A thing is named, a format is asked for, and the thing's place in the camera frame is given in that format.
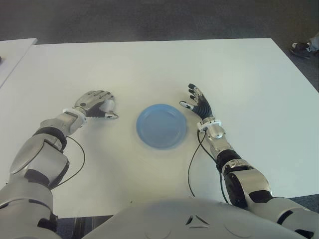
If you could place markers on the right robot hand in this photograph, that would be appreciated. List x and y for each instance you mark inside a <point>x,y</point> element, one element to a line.
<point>203,107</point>

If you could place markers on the person's leg in jeans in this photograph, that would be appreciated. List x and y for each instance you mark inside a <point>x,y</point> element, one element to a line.
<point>315,42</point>

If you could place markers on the black sneaker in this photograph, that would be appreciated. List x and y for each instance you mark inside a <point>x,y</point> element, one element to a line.
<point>300,48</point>

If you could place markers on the white side table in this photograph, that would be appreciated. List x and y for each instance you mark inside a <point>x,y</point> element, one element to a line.
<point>12,54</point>

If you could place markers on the grey robot torso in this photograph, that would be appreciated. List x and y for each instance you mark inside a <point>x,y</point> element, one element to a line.
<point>174,219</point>

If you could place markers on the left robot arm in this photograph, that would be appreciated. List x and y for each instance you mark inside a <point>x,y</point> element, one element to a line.
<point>37,159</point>

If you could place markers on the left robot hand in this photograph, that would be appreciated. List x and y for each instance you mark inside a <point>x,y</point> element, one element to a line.
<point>91,99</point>

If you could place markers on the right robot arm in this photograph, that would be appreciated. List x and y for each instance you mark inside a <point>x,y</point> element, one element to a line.
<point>249,179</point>

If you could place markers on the blue plastic plate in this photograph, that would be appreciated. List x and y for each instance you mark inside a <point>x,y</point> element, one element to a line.
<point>162,127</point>

